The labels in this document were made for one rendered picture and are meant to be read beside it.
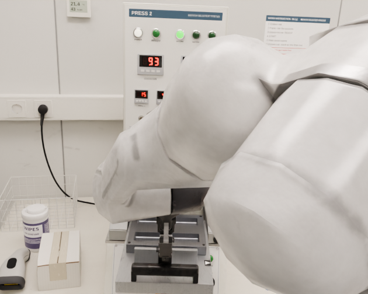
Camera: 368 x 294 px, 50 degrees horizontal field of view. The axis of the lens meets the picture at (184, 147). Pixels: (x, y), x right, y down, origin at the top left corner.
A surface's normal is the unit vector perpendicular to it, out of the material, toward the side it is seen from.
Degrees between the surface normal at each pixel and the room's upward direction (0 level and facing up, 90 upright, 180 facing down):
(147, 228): 0
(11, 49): 90
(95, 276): 0
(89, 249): 0
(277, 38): 90
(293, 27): 90
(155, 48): 90
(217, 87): 65
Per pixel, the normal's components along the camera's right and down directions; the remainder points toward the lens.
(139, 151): -0.72, -0.10
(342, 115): -0.29, -0.47
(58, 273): 0.23, 0.30
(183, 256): 0.01, 0.32
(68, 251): 0.02, -0.95
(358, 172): 0.31, -0.10
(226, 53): -0.08, -0.52
